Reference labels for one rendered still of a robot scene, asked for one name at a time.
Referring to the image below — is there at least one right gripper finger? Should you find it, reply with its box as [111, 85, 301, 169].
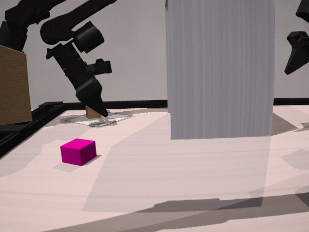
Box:
[284, 39, 309, 75]

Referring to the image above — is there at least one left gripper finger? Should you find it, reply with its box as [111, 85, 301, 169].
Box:
[81, 87, 109, 117]

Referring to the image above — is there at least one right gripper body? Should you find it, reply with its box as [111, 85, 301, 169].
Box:
[287, 31, 309, 55]

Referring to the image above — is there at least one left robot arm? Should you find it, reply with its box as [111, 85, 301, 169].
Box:
[0, 0, 117, 79]

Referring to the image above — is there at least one magenta cube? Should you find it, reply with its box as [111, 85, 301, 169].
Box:
[60, 139, 97, 166]

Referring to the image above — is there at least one black outlined square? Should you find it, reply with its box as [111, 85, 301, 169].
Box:
[63, 112, 134, 129]

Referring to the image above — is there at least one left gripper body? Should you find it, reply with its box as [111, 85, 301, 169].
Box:
[63, 58, 102, 102]

